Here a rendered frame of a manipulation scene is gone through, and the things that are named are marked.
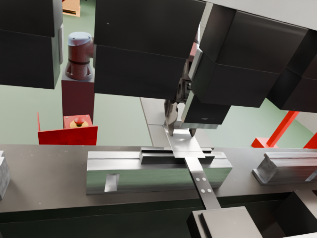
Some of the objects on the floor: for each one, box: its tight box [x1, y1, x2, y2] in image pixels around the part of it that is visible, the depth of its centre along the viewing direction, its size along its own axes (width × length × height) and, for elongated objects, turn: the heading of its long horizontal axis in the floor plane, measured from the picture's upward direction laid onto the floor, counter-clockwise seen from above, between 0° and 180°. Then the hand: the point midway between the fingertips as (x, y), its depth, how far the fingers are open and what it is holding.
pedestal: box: [251, 111, 300, 148], centre depth 213 cm, size 20×25×83 cm
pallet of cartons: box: [62, 0, 80, 17], centre depth 528 cm, size 110×79×40 cm
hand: (181, 132), depth 60 cm, fingers open, 6 cm apart
